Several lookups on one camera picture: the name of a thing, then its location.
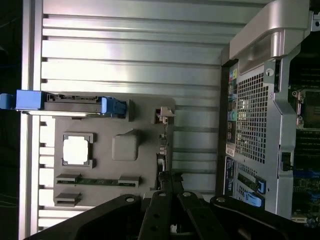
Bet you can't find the green RAM stick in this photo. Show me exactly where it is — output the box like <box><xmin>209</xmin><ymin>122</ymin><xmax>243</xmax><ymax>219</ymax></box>
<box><xmin>74</xmin><ymin>176</ymin><xmax>121</xmax><ymax>186</ymax></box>

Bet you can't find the grey plastic parts rack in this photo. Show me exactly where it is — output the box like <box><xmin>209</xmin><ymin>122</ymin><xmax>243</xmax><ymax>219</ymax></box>
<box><xmin>51</xmin><ymin>97</ymin><xmax>176</xmax><ymax>208</ymax></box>

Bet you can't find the silver CPU chip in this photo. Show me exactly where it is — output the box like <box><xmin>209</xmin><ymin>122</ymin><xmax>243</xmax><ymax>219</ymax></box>
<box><xmin>62</xmin><ymin>136</ymin><xmax>90</xmax><ymax>165</ymax></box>

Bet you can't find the green motherboard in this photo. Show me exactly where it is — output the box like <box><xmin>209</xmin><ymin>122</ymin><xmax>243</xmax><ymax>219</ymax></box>
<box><xmin>287</xmin><ymin>49</ymin><xmax>320</xmax><ymax>221</ymax></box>

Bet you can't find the open PC case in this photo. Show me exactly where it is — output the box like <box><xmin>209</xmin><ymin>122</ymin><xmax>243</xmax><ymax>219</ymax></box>
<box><xmin>216</xmin><ymin>0</ymin><xmax>320</xmax><ymax>223</ymax></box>

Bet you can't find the hard disk with blue carrier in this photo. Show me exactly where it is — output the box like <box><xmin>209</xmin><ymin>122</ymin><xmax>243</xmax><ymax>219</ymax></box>
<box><xmin>0</xmin><ymin>89</ymin><xmax>127</xmax><ymax>117</ymax></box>

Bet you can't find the CPU socket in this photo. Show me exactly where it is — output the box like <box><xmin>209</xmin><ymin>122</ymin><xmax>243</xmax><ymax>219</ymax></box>
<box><xmin>292</xmin><ymin>89</ymin><xmax>320</xmax><ymax>128</ymax></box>

